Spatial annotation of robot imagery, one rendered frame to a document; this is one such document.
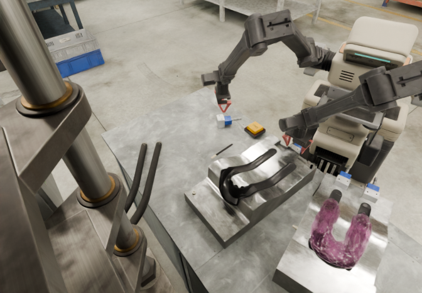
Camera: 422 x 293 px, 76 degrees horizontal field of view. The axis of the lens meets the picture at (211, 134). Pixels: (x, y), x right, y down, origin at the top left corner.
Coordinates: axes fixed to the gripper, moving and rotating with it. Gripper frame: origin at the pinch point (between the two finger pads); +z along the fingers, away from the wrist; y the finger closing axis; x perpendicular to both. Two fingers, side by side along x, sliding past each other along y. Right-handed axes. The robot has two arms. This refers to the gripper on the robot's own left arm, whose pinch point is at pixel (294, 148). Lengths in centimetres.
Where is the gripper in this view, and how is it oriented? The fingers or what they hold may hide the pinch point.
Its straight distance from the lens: 133.5
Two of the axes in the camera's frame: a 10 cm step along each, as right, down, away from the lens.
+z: 0.3, 7.2, 6.9
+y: 7.2, 4.7, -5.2
